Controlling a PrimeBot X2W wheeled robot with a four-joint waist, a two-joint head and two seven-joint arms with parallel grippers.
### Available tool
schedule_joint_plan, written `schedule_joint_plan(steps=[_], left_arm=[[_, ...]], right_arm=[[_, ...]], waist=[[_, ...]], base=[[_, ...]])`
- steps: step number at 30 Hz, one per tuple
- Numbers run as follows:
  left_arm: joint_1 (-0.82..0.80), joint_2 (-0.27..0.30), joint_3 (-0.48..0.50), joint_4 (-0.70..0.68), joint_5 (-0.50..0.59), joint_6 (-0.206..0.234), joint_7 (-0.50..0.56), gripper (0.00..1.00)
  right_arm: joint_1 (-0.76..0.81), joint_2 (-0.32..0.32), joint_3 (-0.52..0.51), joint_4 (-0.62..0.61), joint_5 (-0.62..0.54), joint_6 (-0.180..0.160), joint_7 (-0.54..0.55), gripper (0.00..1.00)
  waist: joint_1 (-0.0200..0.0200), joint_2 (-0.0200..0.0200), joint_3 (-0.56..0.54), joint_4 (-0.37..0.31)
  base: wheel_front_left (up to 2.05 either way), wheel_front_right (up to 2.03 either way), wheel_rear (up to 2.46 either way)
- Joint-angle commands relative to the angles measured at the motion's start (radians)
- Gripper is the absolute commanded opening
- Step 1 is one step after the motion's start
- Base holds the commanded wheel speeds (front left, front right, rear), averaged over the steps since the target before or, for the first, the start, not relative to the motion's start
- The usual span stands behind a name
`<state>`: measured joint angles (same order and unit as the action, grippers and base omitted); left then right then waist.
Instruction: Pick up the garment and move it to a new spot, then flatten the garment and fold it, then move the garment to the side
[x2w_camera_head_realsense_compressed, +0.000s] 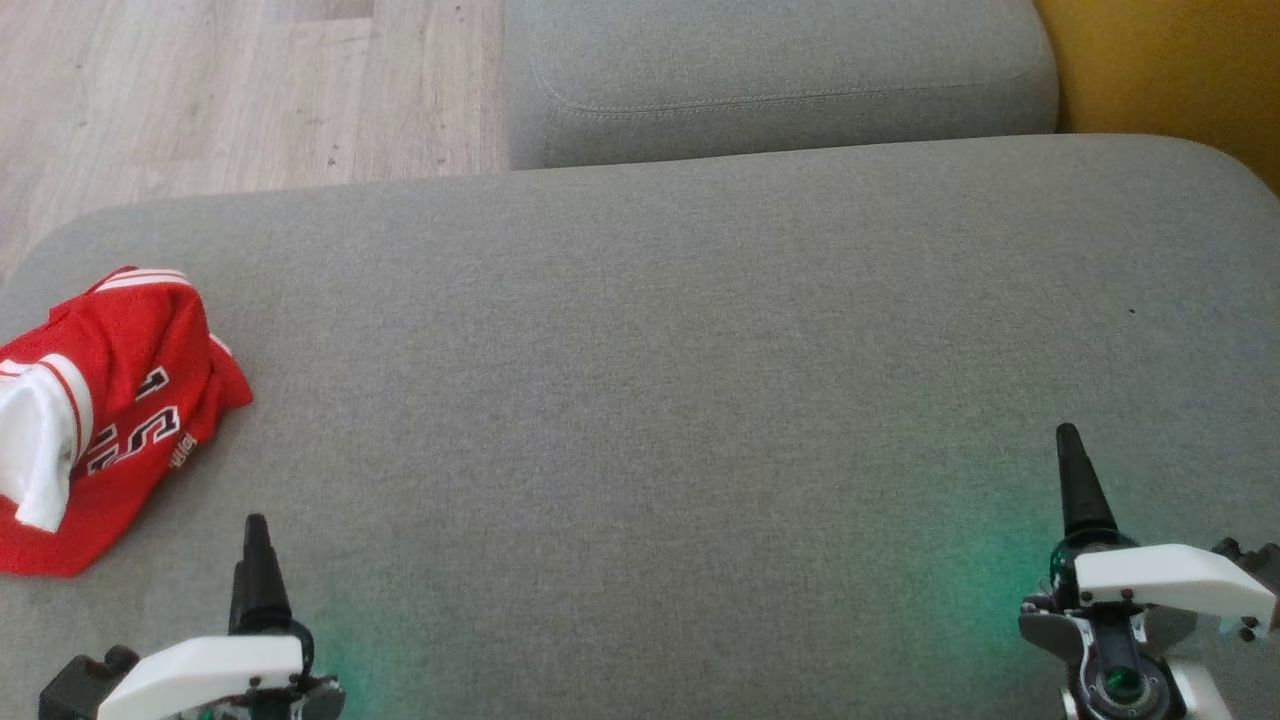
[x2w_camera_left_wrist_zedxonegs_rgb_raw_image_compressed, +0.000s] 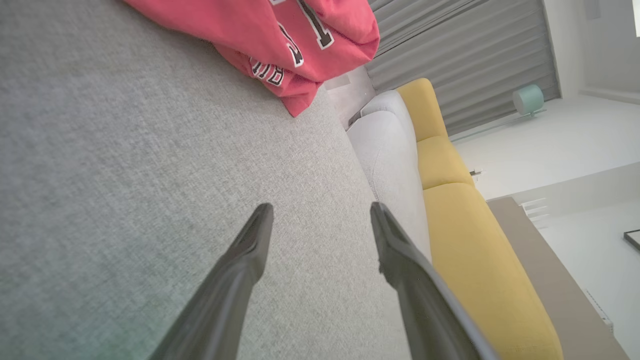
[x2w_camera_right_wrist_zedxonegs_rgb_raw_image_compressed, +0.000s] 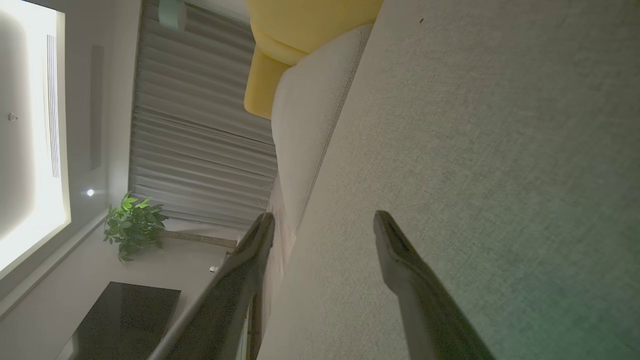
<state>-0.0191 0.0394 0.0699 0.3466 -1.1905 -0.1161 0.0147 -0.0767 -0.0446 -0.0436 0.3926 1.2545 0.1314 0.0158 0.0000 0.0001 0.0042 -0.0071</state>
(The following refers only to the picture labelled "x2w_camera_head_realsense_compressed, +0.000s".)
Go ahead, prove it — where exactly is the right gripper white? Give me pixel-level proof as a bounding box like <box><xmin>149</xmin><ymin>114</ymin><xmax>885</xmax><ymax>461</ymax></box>
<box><xmin>1019</xmin><ymin>422</ymin><xmax>1279</xmax><ymax>663</ymax></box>

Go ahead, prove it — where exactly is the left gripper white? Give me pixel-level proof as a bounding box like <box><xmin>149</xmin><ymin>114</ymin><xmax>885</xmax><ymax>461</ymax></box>
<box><xmin>97</xmin><ymin>514</ymin><xmax>347</xmax><ymax>720</ymax></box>

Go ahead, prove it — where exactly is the grey fabric sofa seat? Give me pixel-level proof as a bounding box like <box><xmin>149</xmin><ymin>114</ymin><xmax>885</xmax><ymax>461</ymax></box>
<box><xmin>0</xmin><ymin>133</ymin><xmax>1280</xmax><ymax>720</ymax></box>

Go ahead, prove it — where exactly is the mustard yellow rug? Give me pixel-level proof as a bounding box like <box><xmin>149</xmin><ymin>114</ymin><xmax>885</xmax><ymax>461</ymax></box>
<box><xmin>1033</xmin><ymin>0</ymin><xmax>1280</xmax><ymax>197</ymax></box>

